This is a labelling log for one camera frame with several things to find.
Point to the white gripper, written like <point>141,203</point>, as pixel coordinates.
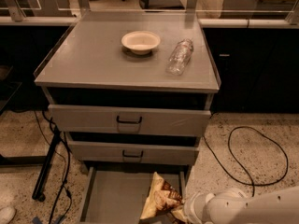
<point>199,205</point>

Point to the brown chip bag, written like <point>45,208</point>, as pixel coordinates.
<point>163,201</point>

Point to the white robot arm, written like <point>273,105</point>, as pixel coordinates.
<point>232,206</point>

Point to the grey middle drawer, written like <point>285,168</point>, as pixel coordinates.
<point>85,150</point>

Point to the grey open bottom drawer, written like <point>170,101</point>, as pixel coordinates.
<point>116,193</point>

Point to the grey drawer cabinet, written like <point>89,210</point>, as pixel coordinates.
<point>93,68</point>

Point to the grey top drawer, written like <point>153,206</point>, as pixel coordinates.
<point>147,121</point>

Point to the clear plastic water bottle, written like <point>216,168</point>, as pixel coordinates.
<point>180,57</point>

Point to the black table leg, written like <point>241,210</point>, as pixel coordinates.
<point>38,194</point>

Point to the white paper bowl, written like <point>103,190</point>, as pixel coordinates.
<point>141,42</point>

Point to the white shoe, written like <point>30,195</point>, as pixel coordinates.
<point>7,214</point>

